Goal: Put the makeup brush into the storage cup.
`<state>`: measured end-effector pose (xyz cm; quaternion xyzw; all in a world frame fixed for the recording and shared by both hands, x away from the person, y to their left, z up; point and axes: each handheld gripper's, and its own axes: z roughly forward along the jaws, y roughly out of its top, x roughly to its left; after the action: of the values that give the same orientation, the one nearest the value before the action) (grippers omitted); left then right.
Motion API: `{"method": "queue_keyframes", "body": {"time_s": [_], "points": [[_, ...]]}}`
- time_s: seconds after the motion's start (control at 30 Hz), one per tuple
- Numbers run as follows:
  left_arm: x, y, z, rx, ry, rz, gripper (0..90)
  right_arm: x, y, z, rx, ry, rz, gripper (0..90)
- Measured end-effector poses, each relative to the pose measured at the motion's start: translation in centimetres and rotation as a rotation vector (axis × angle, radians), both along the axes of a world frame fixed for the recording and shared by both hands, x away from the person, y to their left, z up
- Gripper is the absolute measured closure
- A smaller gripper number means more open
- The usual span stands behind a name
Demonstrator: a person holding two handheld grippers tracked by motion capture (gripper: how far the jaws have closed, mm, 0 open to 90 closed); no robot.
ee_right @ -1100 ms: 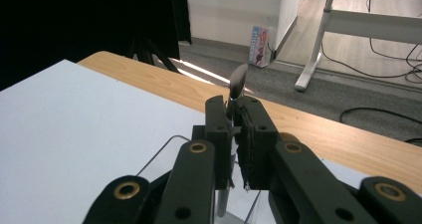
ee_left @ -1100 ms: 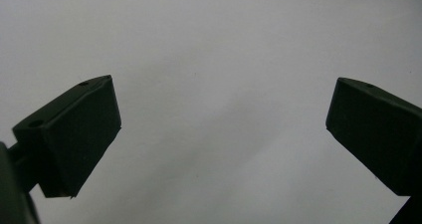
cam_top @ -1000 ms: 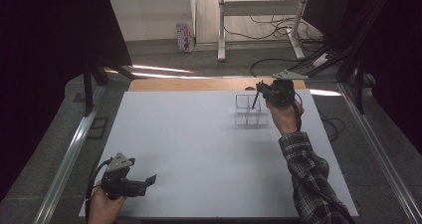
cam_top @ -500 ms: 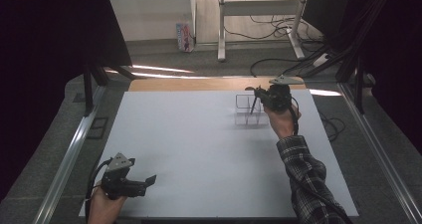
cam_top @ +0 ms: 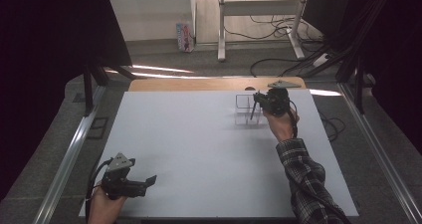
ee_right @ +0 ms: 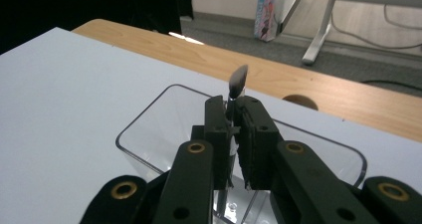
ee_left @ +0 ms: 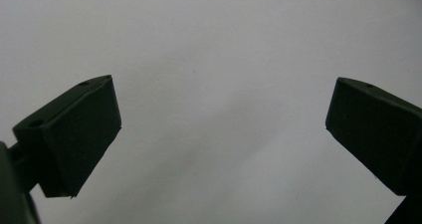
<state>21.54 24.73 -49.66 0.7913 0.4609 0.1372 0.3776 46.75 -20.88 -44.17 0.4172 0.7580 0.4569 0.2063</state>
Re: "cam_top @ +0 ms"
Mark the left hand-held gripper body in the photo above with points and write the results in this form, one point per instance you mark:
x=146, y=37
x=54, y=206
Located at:
x=117, y=184

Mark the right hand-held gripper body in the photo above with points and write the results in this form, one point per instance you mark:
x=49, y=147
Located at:
x=277, y=101

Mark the dark striped pen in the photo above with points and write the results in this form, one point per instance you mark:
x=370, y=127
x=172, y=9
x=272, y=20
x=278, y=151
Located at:
x=254, y=110

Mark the clear acrylic pen holder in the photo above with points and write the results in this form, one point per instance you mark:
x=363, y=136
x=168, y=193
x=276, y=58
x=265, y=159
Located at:
x=244, y=112

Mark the person's right hand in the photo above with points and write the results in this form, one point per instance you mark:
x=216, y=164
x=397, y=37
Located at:
x=282, y=124

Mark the person's left hand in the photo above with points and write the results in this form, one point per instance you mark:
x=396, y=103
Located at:
x=104, y=209

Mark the white table board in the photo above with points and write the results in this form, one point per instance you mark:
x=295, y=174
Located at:
x=185, y=144

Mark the white power strip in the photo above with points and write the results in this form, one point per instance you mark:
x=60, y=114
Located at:
x=321, y=59

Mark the black metal stand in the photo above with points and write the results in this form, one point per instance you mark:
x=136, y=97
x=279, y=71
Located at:
x=358, y=84
x=88, y=88

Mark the colourful printed box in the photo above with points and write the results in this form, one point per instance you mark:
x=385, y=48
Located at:
x=185, y=37

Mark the dark curtain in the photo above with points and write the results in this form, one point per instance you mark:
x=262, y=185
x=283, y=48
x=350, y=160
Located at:
x=398, y=68
x=49, y=51

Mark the aluminium rail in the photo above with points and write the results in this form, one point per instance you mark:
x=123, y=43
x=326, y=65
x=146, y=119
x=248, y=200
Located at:
x=66, y=161
x=381, y=157

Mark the white metal desk frame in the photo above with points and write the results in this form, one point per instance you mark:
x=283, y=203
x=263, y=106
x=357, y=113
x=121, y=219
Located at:
x=258, y=7

